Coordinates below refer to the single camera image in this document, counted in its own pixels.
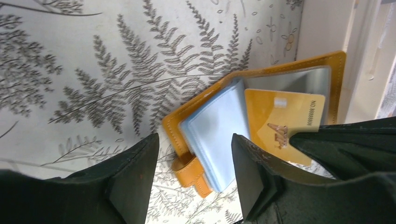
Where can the yellow card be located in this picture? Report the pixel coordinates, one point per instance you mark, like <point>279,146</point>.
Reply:
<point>275,116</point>

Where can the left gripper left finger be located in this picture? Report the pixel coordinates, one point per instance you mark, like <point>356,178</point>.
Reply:
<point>114,191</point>

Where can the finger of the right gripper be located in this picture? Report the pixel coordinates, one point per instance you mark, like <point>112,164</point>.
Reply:
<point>351,150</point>

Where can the orange leather card holder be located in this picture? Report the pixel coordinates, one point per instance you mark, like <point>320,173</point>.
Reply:
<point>201,130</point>

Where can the white plastic tray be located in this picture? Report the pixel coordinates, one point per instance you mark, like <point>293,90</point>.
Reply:
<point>366,31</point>

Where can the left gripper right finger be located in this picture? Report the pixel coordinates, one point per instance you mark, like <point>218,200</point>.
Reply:
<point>271,191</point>

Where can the floral table mat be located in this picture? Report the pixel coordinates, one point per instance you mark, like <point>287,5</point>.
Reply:
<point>82,80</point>

